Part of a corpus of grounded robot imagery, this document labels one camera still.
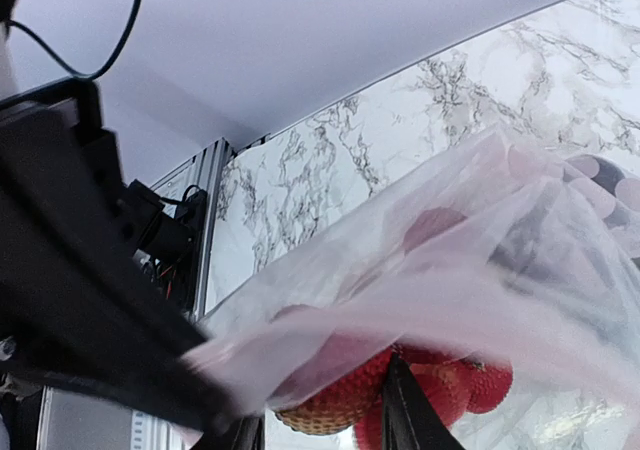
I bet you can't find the clear pink zip top bag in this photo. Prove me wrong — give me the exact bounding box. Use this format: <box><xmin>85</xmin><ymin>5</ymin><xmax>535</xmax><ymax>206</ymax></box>
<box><xmin>185</xmin><ymin>128</ymin><xmax>639</xmax><ymax>449</ymax></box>

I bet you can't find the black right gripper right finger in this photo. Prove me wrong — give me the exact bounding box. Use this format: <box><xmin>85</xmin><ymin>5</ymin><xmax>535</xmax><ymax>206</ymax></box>
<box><xmin>381</xmin><ymin>354</ymin><xmax>464</xmax><ymax>450</ymax></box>

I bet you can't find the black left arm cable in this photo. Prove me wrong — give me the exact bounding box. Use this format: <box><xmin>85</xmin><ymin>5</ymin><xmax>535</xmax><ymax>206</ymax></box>
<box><xmin>7</xmin><ymin>0</ymin><xmax>146</xmax><ymax>81</ymax></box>

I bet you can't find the aluminium front rail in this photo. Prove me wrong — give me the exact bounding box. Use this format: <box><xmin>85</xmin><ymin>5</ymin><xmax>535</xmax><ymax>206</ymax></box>
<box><xmin>35</xmin><ymin>139</ymin><xmax>233</xmax><ymax>449</ymax></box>

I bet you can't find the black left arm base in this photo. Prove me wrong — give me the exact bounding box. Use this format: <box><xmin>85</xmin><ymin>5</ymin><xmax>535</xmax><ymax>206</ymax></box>
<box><xmin>115</xmin><ymin>180</ymin><xmax>208</xmax><ymax>313</ymax></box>

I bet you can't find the dark purple eggplant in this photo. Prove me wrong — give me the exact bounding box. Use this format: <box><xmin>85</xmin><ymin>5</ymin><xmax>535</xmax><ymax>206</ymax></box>
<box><xmin>491</xmin><ymin>154</ymin><xmax>639</xmax><ymax>289</ymax></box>

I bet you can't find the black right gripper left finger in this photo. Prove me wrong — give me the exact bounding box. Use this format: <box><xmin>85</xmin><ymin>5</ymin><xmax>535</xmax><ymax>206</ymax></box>
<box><xmin>228</xmin><ymin>416</ymin><xmax>265</xmax><ymax>450</ymax></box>

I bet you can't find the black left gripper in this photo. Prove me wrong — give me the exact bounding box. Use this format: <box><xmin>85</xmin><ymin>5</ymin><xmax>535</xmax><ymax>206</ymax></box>
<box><xmin>1</xmin><ymin>79</ymin><xmax>234</xmax><ymax>433</ymax></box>

